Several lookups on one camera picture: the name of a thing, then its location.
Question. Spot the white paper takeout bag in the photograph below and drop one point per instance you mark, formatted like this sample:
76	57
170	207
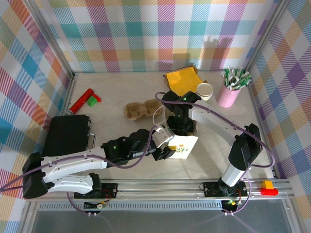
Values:
184	145

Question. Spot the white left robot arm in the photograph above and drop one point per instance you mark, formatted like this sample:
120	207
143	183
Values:
73	162

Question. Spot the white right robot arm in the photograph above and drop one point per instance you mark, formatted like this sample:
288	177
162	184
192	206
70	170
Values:
213	121

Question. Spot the brown cardboard napkin box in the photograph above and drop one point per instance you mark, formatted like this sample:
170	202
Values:
165	78

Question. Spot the brown pulp cup carrier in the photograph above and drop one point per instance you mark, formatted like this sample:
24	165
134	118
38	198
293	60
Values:
138	110

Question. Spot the pink straw holder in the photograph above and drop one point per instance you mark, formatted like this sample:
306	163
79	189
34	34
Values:
227	97

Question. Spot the red toy wedge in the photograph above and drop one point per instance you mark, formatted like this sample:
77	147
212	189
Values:
98	98

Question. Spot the green white paper straws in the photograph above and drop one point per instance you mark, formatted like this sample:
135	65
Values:
230	75

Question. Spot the green toy block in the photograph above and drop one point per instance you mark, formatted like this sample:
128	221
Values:
91	101

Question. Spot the small controller board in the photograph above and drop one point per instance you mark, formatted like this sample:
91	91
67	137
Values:
232	202
100	205

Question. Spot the black carrying case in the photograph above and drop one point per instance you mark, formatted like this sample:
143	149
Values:
65	133

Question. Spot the red glitter tube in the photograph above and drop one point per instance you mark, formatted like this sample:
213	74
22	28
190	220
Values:
81	100

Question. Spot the red yellow emergency button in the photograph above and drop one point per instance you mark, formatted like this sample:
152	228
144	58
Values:
269	191

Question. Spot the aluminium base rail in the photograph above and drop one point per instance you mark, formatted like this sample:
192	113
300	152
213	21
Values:
158	188

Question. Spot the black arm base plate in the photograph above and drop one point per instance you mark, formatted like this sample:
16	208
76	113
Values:
109	190
211	189

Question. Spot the aluminium side rail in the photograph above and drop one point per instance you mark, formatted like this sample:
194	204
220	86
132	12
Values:
257	116
70	89

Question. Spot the aluminium frame post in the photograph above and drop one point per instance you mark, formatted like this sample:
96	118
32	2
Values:
264	36
49	36

